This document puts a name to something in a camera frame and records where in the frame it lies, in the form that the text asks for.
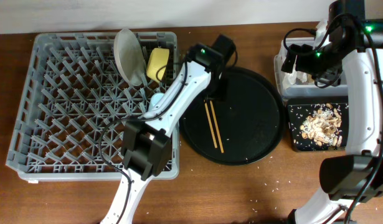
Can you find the grey round plate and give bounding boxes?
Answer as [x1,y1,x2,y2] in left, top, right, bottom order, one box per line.
[113,29,146,86]

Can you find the white paper napkin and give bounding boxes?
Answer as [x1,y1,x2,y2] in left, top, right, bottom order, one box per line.
[280,52,309,90]

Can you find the wooden chopstick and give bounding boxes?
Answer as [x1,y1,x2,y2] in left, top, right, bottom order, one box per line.
[210,101,224,154]
[204,101,217,148]

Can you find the yellow bowl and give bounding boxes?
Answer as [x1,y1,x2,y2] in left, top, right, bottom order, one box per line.
[146,48,170,83]

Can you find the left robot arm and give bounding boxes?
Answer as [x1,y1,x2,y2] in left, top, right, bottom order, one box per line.
[102,34,238,223]

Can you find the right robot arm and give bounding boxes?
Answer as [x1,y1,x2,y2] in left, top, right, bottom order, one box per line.
[275,1,383,223]

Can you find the grey plastic dishwasher rack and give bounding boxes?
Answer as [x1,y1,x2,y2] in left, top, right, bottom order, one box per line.
[6,32,169,183]

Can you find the round black serving tray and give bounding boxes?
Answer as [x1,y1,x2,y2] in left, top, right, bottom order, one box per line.
[179,67,286,166]

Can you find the peanut shell food scraps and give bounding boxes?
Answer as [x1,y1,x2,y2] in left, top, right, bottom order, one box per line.
[300,103,343,148]

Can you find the brown gold snack wrapper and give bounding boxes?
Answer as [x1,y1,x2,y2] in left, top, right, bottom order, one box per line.
[307,74,314,84]

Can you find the clear plastic waste bin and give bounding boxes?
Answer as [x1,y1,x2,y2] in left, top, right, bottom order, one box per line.
[273,43,348,99]

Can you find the light blue plastic cup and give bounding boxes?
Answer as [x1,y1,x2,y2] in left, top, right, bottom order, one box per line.
[148,93,164,111]

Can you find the black rectangular food tray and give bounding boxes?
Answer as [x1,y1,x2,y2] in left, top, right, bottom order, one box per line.
[286,96,349,152]

